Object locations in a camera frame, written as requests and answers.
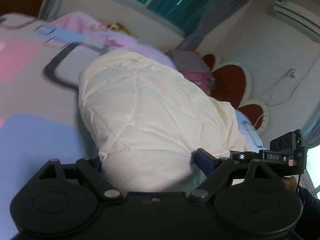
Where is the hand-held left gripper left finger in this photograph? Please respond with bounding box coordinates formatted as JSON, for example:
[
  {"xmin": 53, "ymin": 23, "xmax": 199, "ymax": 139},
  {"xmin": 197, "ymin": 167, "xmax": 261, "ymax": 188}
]
[{"xmin": 37, "ymin": 156, "xmax": 124, "ymax": 201}]

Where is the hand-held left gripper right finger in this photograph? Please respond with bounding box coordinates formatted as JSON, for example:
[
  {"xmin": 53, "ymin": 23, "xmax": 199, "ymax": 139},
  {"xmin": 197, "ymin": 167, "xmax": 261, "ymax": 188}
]
[{"xmin": 189, "ymin": 148, "xmax": 272, "ymax": 202}]

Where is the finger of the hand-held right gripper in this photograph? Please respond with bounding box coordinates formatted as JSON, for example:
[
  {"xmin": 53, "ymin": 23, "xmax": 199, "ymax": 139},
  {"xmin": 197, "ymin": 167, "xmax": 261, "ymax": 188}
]
[{"xmin": 229, "ymin": 150, "xmax": 262, "ymax": 161}]

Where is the cream quilted comforter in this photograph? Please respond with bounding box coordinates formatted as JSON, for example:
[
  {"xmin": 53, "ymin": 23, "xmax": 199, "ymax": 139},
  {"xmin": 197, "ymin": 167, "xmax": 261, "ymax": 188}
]
[{"xmin": 78, "ymin": 49, "xmax": 253, "ymax": 193}]

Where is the person's right forearm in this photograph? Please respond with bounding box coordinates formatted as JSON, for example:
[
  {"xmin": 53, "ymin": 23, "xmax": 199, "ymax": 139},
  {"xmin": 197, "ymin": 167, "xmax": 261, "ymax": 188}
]
[{"xmin": 296, "ymin": 186, "xmax": 320, "ymax": 240}]

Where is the person's right hand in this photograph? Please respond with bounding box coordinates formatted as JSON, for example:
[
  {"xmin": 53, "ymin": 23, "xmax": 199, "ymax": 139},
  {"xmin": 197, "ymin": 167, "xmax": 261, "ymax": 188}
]
[{"xmin": 282, "ymin": 176, "xmax": 299, "ymax": 193}]

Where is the bright side window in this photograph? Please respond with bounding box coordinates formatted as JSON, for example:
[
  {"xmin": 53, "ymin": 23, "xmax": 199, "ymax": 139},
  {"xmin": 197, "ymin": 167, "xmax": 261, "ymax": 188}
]
[{"xmin": 306, "ymin": 147, "xmax": 320, "ymax": 195}]

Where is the red scalloped headboard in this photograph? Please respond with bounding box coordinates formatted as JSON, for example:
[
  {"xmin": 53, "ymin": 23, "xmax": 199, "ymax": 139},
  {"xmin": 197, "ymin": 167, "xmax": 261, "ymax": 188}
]
[{"xmin": 202, "ymin": 54, "xmax": 272, "ymax": 132}]

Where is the purple pink pillow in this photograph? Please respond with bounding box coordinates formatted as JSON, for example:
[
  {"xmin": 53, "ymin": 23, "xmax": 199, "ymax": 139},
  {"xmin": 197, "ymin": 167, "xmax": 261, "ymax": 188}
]
[{"xmin": 166, "ymin": 49, "xmax": 217, "ymax": 97}]

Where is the patterned bed sheet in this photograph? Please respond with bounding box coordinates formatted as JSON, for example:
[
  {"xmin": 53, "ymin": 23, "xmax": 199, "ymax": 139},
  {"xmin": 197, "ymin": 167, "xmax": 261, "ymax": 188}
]
[{"xmin": 0, "ymin": 12, "xmax": 266, "ymax": 240}]

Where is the grey curtain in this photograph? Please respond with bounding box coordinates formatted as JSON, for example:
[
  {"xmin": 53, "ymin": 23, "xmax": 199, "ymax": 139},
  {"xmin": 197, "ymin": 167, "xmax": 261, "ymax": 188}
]
[
  {"xmin": 37, "ymin": 0, "xmax": 73, "ymax": 22},
  {"xmin": 175, "ymin": 0, "xmax": 266, "ymax": 53}
]

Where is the yellow printed cloth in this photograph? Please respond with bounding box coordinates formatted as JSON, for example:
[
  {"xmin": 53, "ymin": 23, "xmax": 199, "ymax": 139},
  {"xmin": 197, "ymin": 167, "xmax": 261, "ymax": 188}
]
[{"xmin": 107, "ymin": 22, "xmax": 131, "ymax": 34}]

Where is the white air conditioner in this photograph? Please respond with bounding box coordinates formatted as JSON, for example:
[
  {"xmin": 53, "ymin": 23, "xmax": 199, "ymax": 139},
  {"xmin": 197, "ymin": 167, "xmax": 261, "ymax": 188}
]
[{"xmin": 272, "ymin": 0, "xmax": 320, "ymax": 43}]

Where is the window with green shutters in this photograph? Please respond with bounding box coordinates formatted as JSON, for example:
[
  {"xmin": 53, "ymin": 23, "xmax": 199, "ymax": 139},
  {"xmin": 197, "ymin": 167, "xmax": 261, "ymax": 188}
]
[{"xmin": 80, "ymin": 0, "xmax": 218, "ymax": 37}]

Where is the white cable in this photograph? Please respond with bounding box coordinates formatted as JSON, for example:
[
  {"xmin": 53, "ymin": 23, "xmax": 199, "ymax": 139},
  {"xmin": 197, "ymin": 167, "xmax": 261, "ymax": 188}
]
[{"xmin": 252, "ymin": 60, "xmax": 316, "ymax": 128}]

